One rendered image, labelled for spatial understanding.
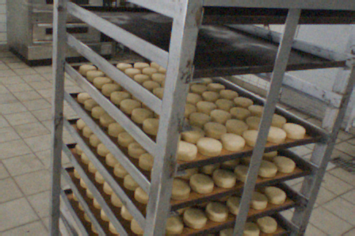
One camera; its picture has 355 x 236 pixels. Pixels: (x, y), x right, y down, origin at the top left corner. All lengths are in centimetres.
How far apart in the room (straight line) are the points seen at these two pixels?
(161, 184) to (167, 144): 8
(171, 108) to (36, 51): 548
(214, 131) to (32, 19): 520
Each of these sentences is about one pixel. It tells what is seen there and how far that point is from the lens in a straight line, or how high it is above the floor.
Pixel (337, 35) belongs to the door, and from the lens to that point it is 546.
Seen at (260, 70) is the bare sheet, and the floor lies 168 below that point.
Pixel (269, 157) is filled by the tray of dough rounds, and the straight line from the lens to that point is 103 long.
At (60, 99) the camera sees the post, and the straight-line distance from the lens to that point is 124.
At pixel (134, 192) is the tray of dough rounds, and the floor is 131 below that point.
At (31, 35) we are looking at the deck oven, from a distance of 597.
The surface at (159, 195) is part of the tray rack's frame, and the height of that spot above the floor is 145.
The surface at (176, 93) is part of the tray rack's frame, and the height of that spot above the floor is 165.
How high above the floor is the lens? 186
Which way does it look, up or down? 22 degrees down
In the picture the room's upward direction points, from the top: 7 degrees clockwise
